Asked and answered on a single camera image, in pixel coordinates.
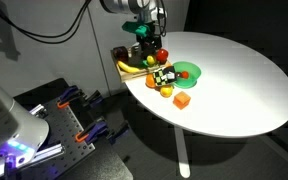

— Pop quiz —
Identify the blue orange bar clamp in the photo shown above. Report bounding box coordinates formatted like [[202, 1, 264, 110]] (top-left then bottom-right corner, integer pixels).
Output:
[[74, 117, 131, 145], [56, 85, 104, 110]]

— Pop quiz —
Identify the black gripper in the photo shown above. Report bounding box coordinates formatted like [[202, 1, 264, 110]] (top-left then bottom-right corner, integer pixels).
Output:
[[136, 31, 162, 63]]

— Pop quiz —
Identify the black hanging cable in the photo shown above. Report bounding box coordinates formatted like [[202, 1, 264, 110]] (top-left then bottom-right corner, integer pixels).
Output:
[[0, 3, 88, 45], [0, 0, 93, 39]]

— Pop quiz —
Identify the checkered fabric cube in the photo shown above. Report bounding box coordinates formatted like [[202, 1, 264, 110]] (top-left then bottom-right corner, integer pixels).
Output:
[[152, 65, 178, 88]]

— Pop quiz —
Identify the black perforated breadboard plate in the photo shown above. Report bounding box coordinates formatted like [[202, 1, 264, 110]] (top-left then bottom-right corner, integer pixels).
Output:
[[17, 98, 97, 180]]

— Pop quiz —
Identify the green plastic bowl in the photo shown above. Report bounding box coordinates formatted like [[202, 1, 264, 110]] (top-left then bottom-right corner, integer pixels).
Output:
[[171, 60, 202, 90]]

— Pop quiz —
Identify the white table leg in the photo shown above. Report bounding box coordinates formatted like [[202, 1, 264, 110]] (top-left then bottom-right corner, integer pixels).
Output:
[[173, 125, 192, 179]]

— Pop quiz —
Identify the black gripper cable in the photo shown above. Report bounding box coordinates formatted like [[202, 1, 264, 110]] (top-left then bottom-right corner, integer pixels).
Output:
[[155, 0, 168, 38]]

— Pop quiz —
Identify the yellow toy ball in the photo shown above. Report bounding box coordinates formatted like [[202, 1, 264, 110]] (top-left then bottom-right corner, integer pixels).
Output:
[[159, 84, 174, 99]]

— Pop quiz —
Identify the yellow toy lemon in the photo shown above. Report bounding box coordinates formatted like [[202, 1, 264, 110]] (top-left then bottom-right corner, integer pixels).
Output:
[[146, 54, 157, 66]]

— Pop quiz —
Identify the aluminium extrusion rail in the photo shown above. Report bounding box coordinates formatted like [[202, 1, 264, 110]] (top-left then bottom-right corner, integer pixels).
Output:
[[30, 141, 67, 164], [28, 103, 48, 118]]

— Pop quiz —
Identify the wooden tray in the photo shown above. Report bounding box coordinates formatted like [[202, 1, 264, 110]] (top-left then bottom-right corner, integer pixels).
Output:
[[110, 46, 172, 84]]

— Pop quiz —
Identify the red toy apple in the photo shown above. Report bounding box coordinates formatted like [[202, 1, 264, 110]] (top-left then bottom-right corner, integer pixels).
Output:
[[155, 48, 170, 65]]

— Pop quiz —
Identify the yellow toy banana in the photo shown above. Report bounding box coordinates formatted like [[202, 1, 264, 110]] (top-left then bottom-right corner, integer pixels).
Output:
[[117, 60, 142, 74]]

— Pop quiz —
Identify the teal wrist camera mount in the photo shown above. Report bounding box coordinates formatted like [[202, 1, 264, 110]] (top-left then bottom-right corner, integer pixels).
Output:
[[121, 20, 152, 38]]

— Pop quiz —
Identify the perforated metal bench with clamps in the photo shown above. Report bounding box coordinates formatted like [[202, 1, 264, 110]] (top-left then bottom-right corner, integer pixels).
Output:
[[13, 77, 135, 180]]

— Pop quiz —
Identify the orange toy ball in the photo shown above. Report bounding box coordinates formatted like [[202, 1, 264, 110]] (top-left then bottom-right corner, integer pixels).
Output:
[[145, 73, 157, 89]]

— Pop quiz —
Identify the orange plastic block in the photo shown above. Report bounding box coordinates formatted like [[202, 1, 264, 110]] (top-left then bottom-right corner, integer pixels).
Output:
[[172, 90, 192, 111]]

